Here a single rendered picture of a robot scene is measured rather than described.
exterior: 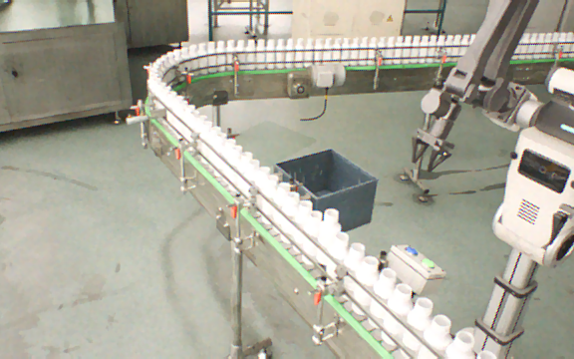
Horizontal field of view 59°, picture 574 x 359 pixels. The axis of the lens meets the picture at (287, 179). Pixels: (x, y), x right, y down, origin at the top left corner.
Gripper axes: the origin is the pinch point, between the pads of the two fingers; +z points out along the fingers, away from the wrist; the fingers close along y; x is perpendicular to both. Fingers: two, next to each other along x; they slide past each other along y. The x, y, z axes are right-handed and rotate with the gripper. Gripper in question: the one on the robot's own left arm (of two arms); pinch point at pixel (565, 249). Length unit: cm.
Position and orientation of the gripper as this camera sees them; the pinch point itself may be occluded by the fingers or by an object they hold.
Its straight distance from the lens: 132.0
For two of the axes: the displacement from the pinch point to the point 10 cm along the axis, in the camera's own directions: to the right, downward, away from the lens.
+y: 6.5, 4.5, -6.1
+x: 6.5, 0.7, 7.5
